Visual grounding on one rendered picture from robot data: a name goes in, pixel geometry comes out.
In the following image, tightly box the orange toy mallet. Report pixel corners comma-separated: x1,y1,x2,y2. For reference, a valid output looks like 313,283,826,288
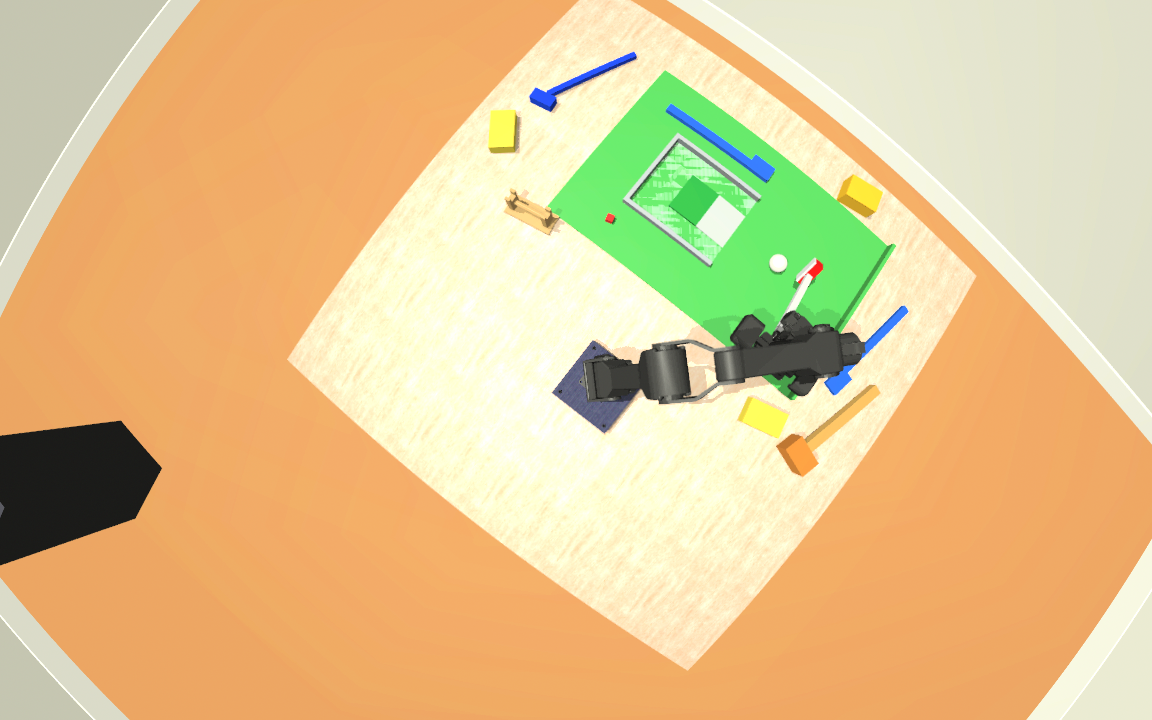
776,385,881,477

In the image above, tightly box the green flat mat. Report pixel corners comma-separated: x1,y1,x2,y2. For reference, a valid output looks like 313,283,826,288
548,70,888,346

